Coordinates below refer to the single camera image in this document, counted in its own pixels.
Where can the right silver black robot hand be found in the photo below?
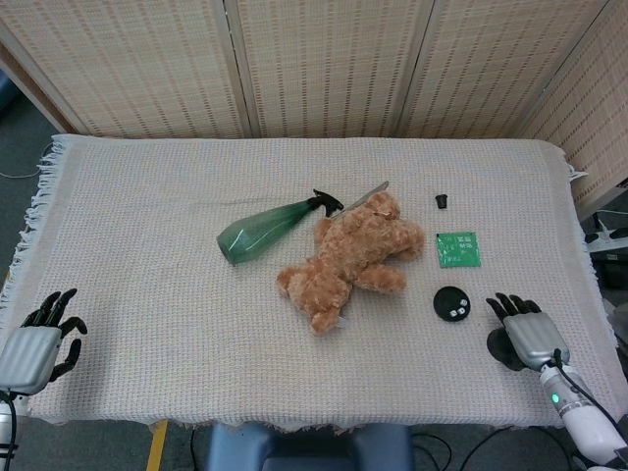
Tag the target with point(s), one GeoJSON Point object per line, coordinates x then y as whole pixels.
{"type": "Point", "coordinates": [532, 331]}

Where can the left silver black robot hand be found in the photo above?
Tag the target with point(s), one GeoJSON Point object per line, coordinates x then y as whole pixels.
{"type": "Point", "coordinates": [34, 348]}

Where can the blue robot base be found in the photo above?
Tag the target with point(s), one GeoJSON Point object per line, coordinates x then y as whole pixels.
{"type": "Point", "coordinates": [309, 449]}

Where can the black round disc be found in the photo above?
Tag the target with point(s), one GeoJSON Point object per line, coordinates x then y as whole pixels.
{"type": "Point", "coordinates": [449, 300]}

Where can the green tea packet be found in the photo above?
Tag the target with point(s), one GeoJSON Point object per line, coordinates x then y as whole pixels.
{"type": "Point", "coordinates": [458, 250]}

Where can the small black plastic cap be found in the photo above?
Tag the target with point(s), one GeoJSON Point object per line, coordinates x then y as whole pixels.
{"type": "Point", "coordinates": [442, 201]}

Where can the beige waffle weave tablecloth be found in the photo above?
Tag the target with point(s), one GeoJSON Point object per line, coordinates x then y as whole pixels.
{"type": "Point", "coordinates": [196, 319]}

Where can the brown plush teddy bear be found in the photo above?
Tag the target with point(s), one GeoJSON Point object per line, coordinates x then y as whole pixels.
{"type": "Point", "coordinates": [353, 260]}

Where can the grey knife blade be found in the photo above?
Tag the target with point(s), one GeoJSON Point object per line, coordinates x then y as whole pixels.
{"type": "Point", "coordinates": [368, 194]}

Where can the woven bamboo screen panel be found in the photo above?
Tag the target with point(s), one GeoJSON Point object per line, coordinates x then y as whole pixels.
{"type": "Point", "coordinates": [593, 113]}
{"type": "Point", "coordinates": [122, 64]}
{"type": "Point", "coordinates": [490, 68]}
{"type": "Point", "coordinates": [333, 64]}

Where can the green plastic spray bottle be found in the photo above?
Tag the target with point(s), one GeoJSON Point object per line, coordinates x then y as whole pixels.
{"type": "Point", "coordinates": [255, 235]}

